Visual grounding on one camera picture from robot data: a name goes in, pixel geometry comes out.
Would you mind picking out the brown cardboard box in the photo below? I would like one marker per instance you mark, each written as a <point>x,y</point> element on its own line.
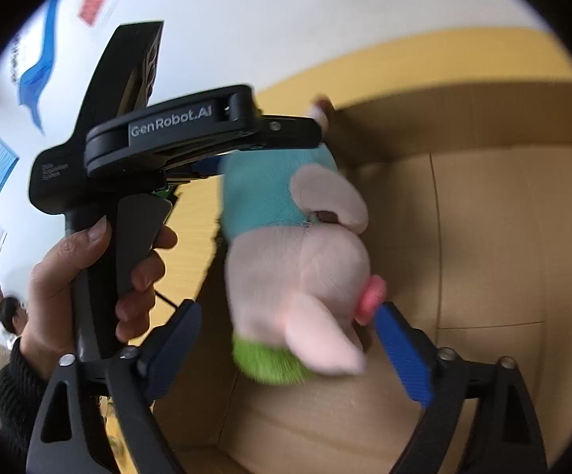
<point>488,256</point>

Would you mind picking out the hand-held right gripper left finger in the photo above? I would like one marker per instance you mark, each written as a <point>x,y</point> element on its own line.
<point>169,350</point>

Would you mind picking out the person's left hand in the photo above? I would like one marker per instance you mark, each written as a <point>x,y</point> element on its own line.
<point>51,296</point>

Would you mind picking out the wooden desktop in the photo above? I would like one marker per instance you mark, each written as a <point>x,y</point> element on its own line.
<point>192,256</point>

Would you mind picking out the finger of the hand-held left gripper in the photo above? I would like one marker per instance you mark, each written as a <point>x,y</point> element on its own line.
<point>206,167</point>
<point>290,132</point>

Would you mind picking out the red wall sticker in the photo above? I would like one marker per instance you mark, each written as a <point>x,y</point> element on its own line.
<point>94,1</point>

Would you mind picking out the pink pig plush toy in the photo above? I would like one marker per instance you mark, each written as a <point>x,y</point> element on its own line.
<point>295,266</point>

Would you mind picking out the blue swoosh wall logo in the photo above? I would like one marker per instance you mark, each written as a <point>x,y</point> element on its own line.
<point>38,69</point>

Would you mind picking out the person's left forearm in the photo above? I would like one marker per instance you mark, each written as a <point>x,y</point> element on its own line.
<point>19,395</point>

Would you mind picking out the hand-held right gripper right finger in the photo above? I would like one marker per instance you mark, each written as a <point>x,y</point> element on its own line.
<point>404,355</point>

